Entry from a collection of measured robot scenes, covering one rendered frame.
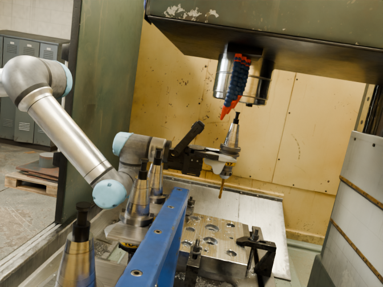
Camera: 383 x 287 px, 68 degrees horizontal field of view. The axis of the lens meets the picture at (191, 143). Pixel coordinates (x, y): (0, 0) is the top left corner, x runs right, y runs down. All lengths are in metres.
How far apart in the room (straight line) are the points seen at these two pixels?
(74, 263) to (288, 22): 0.47
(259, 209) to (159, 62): 1.13
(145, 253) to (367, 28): 0.49
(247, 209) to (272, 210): 0.16
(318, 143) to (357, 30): 1.43
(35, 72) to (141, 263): 0.60
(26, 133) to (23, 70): 4.94
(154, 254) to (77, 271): 0.13
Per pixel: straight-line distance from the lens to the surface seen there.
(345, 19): 0.57
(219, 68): 0.81
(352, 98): 1.99
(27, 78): 0.84
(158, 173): 0.62
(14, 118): 5.90
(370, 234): 0.98
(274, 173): 1.94
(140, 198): 0.52
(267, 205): 1.93
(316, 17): 0.55
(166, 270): 0.77
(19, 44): 5.72
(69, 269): 0.33
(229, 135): 0.84
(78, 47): 1.27
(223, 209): 1.82
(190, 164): 0.84
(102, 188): 0.75
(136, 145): 0.85
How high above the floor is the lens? 1.46
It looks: 10 degrees down
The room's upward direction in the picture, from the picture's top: 10 degrees clockwise
